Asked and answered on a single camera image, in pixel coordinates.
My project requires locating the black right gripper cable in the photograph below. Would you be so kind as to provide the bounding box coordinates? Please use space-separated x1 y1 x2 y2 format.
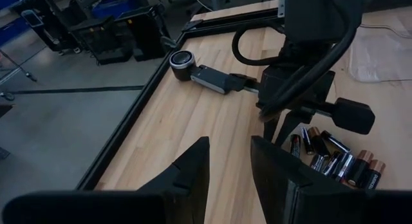
230 0 366 118

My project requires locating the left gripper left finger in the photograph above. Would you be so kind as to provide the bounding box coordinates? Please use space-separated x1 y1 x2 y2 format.
1 136 211 224

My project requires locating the large black equipment case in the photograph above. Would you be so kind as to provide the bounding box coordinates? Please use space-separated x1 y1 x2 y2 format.
114 3 171 62

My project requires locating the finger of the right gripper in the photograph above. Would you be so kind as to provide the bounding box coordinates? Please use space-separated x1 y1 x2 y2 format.
274 109 315 147
263 116 281 142

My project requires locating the small grey clamp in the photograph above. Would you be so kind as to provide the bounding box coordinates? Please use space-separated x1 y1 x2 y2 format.
160 35 178 50

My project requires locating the blue storage bin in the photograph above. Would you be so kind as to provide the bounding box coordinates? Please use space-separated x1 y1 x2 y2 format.
91 0 133 19
0 16 32 46

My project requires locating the clear plastic tray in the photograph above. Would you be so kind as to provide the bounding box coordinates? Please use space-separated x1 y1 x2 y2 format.
349 23 412 83

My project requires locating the black tripod leg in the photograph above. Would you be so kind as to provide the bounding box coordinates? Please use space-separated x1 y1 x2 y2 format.
0 48 38 83

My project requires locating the black aluminium table frame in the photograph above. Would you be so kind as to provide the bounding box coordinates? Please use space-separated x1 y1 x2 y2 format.
75 6 286 191

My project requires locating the black grey handheld camera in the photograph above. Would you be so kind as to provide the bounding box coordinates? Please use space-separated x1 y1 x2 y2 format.
169 50 258 95

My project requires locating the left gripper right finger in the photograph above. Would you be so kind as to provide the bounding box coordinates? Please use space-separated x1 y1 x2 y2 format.
250 136 412 224

